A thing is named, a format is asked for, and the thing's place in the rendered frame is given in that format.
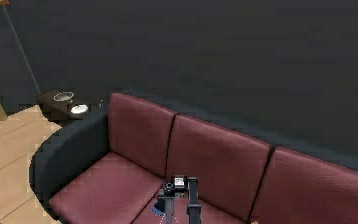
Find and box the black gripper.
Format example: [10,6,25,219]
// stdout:
[157,180,180,224]

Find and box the small blue flat object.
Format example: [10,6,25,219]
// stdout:
[151,199,166,216]

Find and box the black sofa with maroon cushions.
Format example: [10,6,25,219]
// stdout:
[28,87,358,224]

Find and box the white round dish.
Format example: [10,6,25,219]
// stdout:
[70,103,90,116]

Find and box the silver metal bowl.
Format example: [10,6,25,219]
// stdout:
[52,91,76,105]

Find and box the dark brown side table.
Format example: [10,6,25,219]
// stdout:
[35,89,92,123]

